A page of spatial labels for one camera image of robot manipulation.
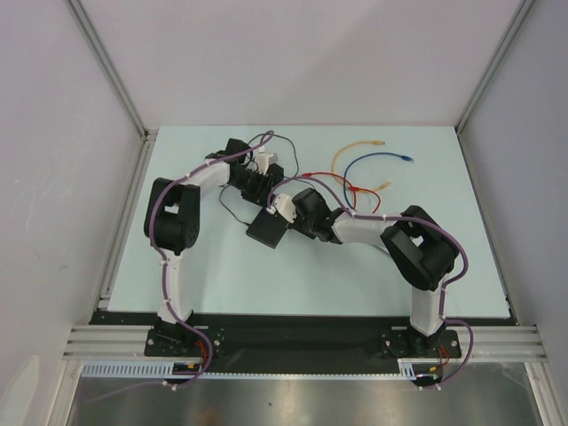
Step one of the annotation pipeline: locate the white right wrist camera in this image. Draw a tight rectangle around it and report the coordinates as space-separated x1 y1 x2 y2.
266 193 296 224

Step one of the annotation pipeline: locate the aluminium front frame rail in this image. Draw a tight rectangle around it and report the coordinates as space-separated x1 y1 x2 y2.
63 325 548 363

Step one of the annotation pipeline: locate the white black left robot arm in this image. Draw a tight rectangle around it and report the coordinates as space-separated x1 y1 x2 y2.
144 132 284 355

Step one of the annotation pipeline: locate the aluminium frame post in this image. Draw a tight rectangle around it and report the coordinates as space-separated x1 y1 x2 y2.
64 0 150 142
454 0 539 138

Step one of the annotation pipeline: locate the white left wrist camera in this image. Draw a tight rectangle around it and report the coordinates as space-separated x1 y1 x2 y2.
253 152 279 175

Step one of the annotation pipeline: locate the left aluminium frame post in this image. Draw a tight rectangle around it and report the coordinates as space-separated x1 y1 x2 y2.
64 0 150 142

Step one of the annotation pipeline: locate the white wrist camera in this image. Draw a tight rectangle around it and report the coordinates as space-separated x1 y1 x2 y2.
253 152 279 175
266 193 296 224

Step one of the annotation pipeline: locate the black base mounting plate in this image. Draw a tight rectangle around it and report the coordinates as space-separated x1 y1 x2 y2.
89 311 515 375

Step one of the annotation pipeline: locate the right aluminium frame post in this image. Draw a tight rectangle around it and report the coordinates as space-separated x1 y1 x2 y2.
454 0 539 138

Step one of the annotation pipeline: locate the yellow ethernet cable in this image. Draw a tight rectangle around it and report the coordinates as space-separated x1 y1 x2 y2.
331 139 394 192

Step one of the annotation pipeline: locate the blue ethernet cable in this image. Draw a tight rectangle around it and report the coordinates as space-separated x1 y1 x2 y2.
343 153 414 209

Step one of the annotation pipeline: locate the white slotted cable duct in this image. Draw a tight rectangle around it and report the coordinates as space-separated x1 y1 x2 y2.
82 360 438 381

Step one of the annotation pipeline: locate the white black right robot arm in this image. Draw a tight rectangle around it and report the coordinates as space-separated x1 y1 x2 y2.
279 189 463 357

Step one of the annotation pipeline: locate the black network switch box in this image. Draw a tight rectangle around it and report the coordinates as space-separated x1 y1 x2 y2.
246 209 288 249

